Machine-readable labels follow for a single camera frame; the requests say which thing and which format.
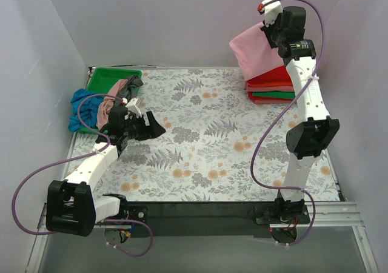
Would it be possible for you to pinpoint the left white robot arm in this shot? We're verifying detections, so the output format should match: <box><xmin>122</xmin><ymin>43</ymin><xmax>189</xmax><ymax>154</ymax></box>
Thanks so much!
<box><xmin>45</xmin><ymin>106</ymin><xmax>166</xmax><ymax>237</ymax></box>

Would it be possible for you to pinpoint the dusty pink t-shirt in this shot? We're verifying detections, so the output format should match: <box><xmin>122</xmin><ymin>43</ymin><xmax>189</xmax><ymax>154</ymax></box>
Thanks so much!
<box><xmin>96</xmin><ymin>79</ymin><xmax>128</xmax><ymax>129</ymax></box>

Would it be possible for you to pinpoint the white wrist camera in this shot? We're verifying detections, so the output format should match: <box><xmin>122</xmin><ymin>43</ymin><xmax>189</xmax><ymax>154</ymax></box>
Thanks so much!
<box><xmin>121</xmin><ymin>97</ymin><xmax>142</xmax><ymax>117</ymax></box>
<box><xmin>258</xmin><ymin>0</ymin><xmax>283</xmax><ymax>27</ymax></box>

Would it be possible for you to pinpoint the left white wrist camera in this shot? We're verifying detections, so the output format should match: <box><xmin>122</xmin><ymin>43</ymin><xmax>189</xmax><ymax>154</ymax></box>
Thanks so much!
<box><xmin>121</xmin><ymin>97</ymin><xmax>142</xmax><ymax>117</ymax></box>

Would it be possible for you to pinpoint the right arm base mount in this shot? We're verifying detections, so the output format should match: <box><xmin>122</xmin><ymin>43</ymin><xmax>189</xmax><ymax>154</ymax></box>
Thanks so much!
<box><xmin>247</xmin><ymin>206</ymin><xmax>310</xmax><ymax>245</ymax></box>

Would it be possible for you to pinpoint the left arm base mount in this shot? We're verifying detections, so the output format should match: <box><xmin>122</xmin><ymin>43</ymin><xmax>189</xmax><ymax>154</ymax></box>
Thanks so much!
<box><xmin>104</xmin><ymin>204</ymin><xmax>149</xmax><ymax>246</ymax></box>

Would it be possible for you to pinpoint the floral table mat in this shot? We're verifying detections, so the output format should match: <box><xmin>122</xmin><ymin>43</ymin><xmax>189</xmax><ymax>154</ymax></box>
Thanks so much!
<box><xmin>65</xmin><ymin>67</ymin><xmax>340</xmax><ymax>202</ymax></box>

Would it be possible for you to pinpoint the grey t-shirt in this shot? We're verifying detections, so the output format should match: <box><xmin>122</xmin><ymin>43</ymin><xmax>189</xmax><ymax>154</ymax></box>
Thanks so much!
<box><xmin>117</xmin><ymin>74</ymin><xmax>144</xmax><ymax>101</ymax></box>

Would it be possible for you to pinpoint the red folded t-shirt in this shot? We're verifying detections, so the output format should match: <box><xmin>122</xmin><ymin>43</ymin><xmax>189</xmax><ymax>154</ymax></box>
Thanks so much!
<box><xmin>248</xmin><ymin>66</ymin><xmax>292</xmax><ymax>83</ymax></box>

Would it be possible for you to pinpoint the aluminium frame rail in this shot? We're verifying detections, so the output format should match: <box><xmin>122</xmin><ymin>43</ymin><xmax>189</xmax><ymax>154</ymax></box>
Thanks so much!
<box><xmin>27</xmin><ymin>201</ymin><xmax>378</xmax><ymax>272</ymax></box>

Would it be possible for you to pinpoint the green plastic bin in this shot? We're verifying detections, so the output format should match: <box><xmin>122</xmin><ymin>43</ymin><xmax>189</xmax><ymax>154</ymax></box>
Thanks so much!
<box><xmin>77</xmin><ymin>68</ymin><xmax>142</xmax><ymax>133</ymax></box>

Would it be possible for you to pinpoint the green folded t-shirt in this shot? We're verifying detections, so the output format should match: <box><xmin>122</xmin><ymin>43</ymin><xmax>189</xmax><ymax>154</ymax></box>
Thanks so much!
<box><xmin>248</xmin><ymin>91</ymin><xmax>295</xmax><ymax>99</ymax></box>

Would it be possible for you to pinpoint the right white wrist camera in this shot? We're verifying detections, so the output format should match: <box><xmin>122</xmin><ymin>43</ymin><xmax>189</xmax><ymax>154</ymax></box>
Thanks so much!
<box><xmin>258</xmin><ymin>0</ymin><xmax>283</xmax><ymax>27</ymax></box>

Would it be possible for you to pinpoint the blue t-shirt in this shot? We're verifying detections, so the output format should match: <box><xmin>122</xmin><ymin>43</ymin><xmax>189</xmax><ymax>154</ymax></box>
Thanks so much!
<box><xmin>68</xmin><ymin>89</ymin><xmax>103</xmax><ymax>133</ymax></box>

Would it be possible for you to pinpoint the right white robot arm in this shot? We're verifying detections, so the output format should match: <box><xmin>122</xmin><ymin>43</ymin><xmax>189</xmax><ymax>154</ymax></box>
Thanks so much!
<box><xmin>258</xmin><ymin>1</ymin><xmax>340</xmax><ymax>221</ymax></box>

